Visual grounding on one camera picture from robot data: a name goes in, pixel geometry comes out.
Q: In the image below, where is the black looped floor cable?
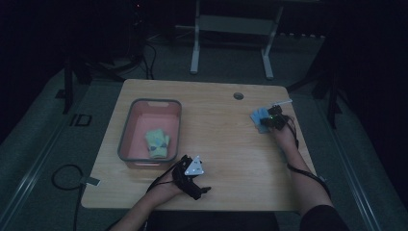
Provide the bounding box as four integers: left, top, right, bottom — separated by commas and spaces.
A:
51, 164, 86, 231

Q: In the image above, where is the white desk frame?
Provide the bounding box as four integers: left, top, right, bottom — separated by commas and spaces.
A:
174, 0, 285, 81

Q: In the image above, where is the hand-held gripper cable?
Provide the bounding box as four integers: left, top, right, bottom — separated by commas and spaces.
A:
145, 163, 181, 194
286, 115, 332, 198

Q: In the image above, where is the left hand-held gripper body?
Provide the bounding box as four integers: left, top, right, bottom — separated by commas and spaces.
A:
172, 155, 212, 201

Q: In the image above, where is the person's right hand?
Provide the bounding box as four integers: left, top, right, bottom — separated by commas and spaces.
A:
272, 128, 299, 152

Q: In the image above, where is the left hand-held gripper cable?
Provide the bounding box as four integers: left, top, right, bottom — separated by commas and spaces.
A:
145, 163, 181, 194

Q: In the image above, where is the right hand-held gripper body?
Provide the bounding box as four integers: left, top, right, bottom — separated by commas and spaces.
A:
268, 99, 293, 131

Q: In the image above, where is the right hand-held gripper cable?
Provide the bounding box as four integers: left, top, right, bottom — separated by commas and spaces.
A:
286, 115, 332, 198

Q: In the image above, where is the pink bin grey rim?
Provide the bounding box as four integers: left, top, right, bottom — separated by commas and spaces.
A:
116, 97, 183, 170

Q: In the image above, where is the person's left hand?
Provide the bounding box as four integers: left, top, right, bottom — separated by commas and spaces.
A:
153, 179, 186, 200

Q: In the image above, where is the black tripod stand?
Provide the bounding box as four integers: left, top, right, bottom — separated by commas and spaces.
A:
287, 57, 343, 129

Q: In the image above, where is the black metal stand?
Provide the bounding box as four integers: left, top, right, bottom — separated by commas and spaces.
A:
56, 54, 126, 115

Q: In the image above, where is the bundle of black cables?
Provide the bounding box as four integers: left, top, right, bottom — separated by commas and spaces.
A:
140, 41, 158, 81

